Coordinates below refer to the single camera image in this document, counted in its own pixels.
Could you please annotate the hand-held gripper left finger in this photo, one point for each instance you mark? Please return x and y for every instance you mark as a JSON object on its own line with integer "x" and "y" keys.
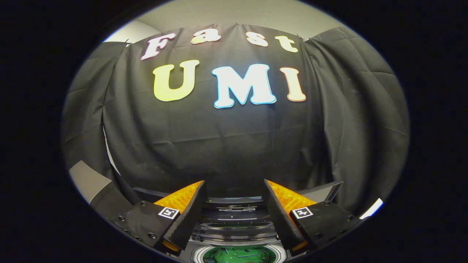
{"x": 186, "y": 219}

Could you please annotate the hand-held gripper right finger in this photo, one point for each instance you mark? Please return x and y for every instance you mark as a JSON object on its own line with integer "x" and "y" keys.
{"x": 280, "y": 219}

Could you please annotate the grey top-load washing machine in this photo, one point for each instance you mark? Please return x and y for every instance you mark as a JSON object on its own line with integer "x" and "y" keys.
{"x": 237, "y": 233}

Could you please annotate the green polo shirt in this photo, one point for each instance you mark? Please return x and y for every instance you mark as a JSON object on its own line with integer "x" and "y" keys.
{"x": 241, "y": 255}

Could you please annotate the black backdrop cloth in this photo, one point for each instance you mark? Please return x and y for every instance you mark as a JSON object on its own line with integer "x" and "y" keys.
{"x": 226, "y": 146}

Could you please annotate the grey cabinet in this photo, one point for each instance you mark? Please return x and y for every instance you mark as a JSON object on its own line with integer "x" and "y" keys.
{"x": 87, "y": 180}

